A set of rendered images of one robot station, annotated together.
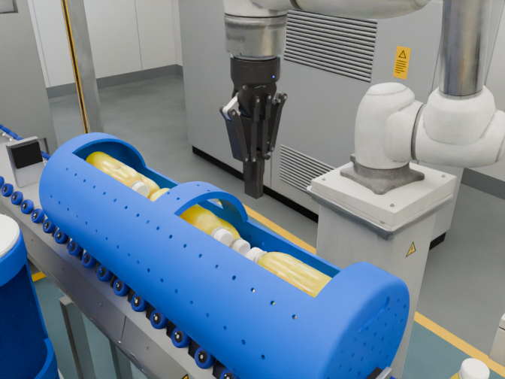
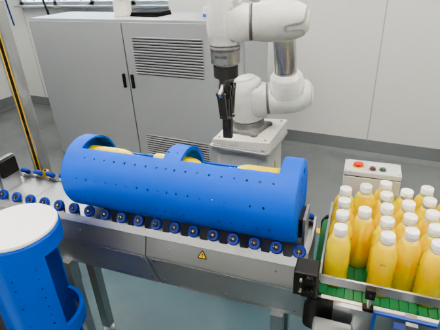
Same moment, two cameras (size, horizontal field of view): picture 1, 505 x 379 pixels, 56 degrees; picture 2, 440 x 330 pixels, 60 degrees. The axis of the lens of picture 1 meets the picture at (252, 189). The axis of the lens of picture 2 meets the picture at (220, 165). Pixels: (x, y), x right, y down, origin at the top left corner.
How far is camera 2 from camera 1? 59 cm
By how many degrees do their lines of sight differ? 21
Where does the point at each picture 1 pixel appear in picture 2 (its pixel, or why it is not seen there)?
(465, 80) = (289, 65)
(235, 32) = (221, 55)
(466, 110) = (293, 81)
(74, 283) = (93, 234)
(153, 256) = (177, 185)
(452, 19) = not seen: hidden behind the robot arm
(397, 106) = (255, 86)
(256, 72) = (232, 73)
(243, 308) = (245, 190)
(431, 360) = not seen: hidden behind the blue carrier
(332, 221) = (229, 160)
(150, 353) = (171, 251)
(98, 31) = not seen: outside the picture
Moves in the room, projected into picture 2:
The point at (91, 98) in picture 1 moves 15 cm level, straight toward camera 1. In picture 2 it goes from (32, 120) to (43, 127)
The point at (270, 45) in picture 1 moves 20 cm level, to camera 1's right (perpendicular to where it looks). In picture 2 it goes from (238, 59) to (294, 50)
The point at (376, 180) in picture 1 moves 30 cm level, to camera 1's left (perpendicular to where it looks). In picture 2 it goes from (250, 129) to (193, 142)
